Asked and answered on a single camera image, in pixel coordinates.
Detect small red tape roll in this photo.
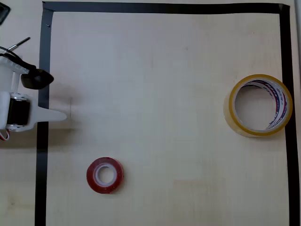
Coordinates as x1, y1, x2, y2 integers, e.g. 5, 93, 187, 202
86, 157, 125, 194

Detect large clear yellowish tape roll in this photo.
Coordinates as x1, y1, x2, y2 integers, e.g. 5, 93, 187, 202
223, 74, 293, 137

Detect black webcam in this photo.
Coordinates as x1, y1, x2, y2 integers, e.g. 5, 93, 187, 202
20, 68, 55, 90

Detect thin metal screwdriver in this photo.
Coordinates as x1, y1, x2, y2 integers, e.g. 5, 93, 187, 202
8, 37, 31, 50

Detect black glossy object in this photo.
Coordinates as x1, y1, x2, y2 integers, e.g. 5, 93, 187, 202
0, 4, 11, 24

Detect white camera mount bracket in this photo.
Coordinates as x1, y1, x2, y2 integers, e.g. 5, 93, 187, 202
0, 55, 31, 94

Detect thin black camera cable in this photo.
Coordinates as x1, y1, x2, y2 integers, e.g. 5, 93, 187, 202
0, 46, 36, 71

